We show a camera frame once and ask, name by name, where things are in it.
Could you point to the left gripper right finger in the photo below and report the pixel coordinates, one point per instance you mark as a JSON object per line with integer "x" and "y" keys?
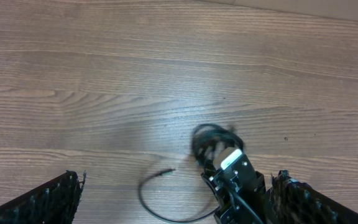
{"x": 295, "y": 202}

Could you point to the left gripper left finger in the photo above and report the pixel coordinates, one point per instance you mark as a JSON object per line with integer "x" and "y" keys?
{"x": 54, "y": 202}

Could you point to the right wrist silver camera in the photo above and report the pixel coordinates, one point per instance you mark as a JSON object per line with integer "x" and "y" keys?
{"x": 227, "y": 157}

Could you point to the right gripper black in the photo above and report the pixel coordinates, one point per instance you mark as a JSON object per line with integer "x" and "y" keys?
{"x": 239, "y": 192}

